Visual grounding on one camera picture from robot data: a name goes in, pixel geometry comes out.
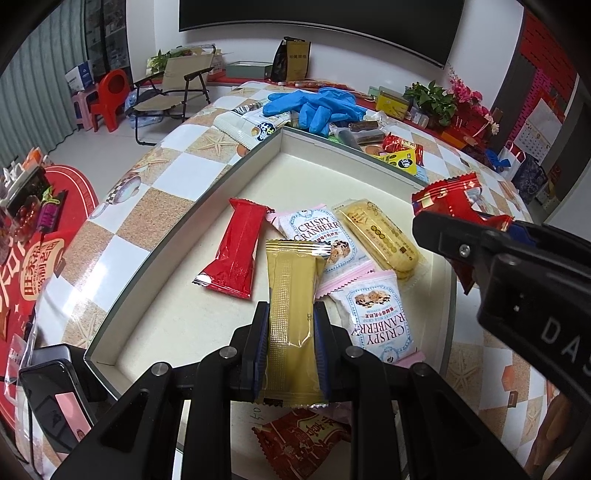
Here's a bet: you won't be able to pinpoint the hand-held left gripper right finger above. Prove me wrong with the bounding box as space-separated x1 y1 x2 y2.
313 301 532 480

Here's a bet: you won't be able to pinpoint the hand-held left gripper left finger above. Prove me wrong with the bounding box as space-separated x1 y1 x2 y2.
48 301 271 480

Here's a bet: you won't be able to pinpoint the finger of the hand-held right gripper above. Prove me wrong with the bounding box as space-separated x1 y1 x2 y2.
480 215 543 247
412 210 509 296

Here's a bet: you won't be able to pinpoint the gold snack packet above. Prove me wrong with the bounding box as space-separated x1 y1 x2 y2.
261 239 329 409

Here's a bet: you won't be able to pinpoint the crinkled red snack packet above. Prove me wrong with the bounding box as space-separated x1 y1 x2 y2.
411 172 514 296

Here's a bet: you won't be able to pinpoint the pink and white snack packet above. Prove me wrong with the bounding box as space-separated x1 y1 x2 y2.
267 209 370 282
318 270 424 367

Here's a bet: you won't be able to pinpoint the grey shallow cardboard box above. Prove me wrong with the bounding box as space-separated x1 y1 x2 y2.
83 126 459 480

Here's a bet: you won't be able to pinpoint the person's right forearm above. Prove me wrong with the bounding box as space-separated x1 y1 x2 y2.
526 392 575 468

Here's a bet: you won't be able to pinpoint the dark blue patterned bag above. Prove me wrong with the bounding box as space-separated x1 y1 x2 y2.
512 154 550 204

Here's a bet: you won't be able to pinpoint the yellow cake packet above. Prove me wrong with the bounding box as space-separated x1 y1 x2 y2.
333 198 421 282

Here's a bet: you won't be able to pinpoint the red printed snack packet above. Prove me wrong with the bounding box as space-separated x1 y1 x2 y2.
252 408 354 480

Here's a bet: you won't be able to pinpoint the yellow and blue snack packet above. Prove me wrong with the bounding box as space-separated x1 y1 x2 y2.
369 145 419 175

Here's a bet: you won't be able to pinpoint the flat red snack packet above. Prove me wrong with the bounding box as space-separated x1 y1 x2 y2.
191 198 269 301

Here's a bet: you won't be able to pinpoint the red gift box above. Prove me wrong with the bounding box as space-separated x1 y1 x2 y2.
441 113 497 151

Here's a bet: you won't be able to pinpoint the red and gold shiny packet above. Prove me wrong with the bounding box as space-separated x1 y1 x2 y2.
381 133 426 164

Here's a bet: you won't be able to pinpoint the brown snack bar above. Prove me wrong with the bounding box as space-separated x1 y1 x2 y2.
348 121 386 145

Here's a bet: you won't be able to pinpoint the potted green plant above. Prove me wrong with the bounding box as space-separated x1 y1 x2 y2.
403 79 458 127

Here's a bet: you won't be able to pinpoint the dark grey snack packet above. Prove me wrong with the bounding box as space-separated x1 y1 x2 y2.
330 129 361 151

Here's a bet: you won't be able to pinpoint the yellow tin box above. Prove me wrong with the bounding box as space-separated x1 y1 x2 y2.
375 89 413 117

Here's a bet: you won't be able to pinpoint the pink artificial flowers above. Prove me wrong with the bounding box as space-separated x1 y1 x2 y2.
445 65 502 137

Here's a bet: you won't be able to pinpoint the grey flat device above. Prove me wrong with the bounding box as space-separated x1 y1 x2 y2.
28 344 86 370

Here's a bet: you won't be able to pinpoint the black smartphone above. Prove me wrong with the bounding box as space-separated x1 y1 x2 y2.
18 361 98 455

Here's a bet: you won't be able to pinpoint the white blue-print snack packet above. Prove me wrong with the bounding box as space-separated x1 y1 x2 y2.
213 102 289 149

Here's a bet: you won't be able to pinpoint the red printed floor mat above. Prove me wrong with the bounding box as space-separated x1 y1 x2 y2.
0 164 100 444

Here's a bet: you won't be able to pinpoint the yellow and black bag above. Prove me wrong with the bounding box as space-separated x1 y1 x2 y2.
270 38 312 84

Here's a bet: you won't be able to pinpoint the purple packet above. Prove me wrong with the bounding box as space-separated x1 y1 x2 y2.
37 203 61 234

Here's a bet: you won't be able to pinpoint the plastic-wrapped water bottles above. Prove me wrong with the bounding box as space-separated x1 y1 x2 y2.
124 90 162 130

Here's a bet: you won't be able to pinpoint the grey-green flat box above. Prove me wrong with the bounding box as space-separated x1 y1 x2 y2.
225 60 274 81

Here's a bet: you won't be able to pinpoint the box of red fruit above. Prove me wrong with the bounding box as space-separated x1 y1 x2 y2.
0 164 51 241

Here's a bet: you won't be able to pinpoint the beige folding chair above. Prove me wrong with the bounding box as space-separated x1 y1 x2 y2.
131 54 218 147

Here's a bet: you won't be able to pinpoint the open cardboard box with plant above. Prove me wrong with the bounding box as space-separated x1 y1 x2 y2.
147 44 227 77

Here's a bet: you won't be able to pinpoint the red plastic chair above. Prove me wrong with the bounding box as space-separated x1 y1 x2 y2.
89 69 130 134

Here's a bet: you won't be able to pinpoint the pink plastic stool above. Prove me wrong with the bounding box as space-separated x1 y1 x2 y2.
69 88 100 132

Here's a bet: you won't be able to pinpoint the white and blue carton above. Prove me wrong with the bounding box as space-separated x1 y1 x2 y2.
64 60 95 93

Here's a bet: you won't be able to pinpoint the grey vertical blinds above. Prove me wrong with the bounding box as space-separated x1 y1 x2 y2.
0 28 93 176

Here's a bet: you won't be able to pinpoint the white paper bag red handles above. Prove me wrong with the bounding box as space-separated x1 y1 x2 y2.
496 138 527 182

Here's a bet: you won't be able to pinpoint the wall calendar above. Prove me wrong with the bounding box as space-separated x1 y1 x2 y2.
517 97 566 160

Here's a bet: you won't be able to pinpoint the dark ribbed wall panel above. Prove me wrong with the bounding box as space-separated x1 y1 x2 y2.
489 55 536 134

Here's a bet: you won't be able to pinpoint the red wall poster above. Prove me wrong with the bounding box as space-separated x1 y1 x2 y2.
517 9 580 116

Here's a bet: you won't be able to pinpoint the black wall screen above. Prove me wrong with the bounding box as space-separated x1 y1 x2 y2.
178 0 465 70

